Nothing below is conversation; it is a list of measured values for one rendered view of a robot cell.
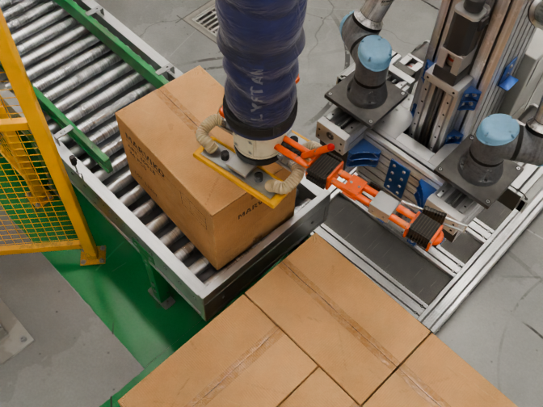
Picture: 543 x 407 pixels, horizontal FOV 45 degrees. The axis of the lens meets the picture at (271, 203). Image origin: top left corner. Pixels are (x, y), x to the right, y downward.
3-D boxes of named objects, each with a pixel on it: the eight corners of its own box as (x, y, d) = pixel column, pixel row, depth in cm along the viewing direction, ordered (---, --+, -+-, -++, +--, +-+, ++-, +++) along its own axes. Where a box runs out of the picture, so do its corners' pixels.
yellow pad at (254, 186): (192, 157, 216) (191, 147, 212) (212, 138, 221) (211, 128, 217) (273, 210, 205) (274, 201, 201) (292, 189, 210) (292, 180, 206)
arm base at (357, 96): (363, 73, 247) (367, 53, 238) (395, 93, 241) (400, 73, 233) (338, 94, 240) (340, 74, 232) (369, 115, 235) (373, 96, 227)
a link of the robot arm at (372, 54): (360, 90, 228) (366, 60, 217) (347, 63, 235) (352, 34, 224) (392, 82, 230) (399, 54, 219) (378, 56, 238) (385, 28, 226)
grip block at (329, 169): (303, 178, 200) (304, 166, 195) (321, 158, 205) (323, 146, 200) (326, 191, 197) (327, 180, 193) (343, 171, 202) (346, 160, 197)
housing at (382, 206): (366, 211, 194) (368, 203, 190) (378, 197, 197) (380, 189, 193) (386, 224, 191) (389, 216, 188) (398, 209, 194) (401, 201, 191)
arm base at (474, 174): (473, 144, 229) (481, 125, 220) (510, 168, 223) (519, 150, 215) (448, 169, 222) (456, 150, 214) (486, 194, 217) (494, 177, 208)
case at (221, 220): (131, 175, 278) (114, 112, 245) (205, 129, 293) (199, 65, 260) (217, 270, 253) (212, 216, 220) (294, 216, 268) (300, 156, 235)
